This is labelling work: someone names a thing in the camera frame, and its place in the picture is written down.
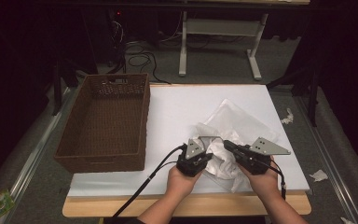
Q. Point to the person's left hand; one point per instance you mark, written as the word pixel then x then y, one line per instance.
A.
pixel 180 185

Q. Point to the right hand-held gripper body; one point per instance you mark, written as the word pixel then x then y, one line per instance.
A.
pixel 256 161

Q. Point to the crumpled white paper scrap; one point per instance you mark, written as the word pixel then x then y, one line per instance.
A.
pixel 288 117
pixel 318 175
pixel 346 221

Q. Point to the black device with red light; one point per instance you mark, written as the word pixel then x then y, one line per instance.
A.
pixel 118 13

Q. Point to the white mesh laundry bag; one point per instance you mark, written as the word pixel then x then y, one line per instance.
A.
pixel 239 121

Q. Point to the metal floor rail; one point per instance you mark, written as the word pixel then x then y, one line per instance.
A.
pixel 329 161
pixel 34 155

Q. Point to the black metal stand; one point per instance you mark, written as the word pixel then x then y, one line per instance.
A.
pixel 313 93
pixel 57 90

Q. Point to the white cloth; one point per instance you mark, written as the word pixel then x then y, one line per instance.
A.
pixel 220 160

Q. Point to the person's right hand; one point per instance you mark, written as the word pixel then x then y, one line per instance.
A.
pixel 265 185

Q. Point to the white metal desk frame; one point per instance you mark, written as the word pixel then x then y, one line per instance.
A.
pixel 220 27

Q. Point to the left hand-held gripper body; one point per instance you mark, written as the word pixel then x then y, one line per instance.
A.
pixel 192 163

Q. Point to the brown wicker basket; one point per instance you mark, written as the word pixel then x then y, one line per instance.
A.
pixel 105 124

